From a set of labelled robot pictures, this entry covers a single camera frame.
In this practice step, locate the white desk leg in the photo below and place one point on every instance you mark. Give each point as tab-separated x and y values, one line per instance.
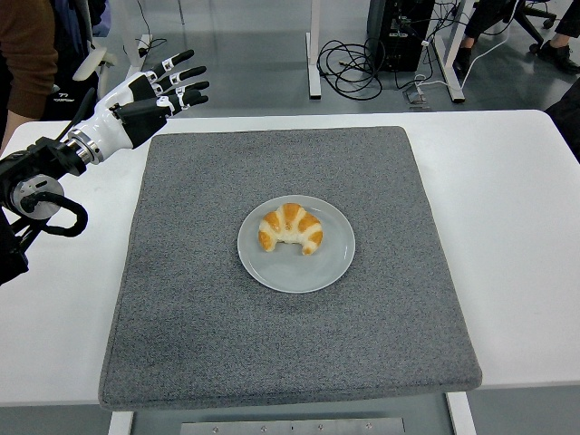
129	27
453	68
313	68

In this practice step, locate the grey felt mat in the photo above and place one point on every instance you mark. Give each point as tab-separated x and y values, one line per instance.
290	344

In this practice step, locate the black garment with white print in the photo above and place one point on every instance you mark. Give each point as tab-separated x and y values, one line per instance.
61	109

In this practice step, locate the white table leg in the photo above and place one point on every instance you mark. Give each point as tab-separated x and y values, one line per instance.
120	425
461	417

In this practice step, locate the person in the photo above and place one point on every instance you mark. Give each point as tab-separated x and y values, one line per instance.
559	54
27	54

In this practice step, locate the golden croissant bread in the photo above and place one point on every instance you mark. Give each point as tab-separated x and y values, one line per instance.
290	226

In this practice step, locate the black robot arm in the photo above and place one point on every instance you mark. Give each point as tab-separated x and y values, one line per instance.
45	158

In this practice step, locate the grey metal plate with screws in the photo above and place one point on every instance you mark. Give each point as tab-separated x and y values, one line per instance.
290	427

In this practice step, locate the grey floor outlet box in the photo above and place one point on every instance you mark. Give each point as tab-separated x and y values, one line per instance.
417	97

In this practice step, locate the black office chair base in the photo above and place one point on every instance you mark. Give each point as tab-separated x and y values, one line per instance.
537	20

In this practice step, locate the dark object at table edge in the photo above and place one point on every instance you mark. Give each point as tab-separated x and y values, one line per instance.
568	118

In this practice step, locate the black computer tower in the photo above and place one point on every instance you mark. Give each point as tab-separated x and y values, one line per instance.
399	50

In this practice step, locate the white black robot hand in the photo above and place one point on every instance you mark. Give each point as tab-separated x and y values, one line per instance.
109	120

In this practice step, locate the round grey plate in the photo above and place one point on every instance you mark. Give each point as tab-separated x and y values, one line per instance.
294	272

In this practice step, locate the white office chair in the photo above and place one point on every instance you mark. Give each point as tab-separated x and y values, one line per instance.
88	65

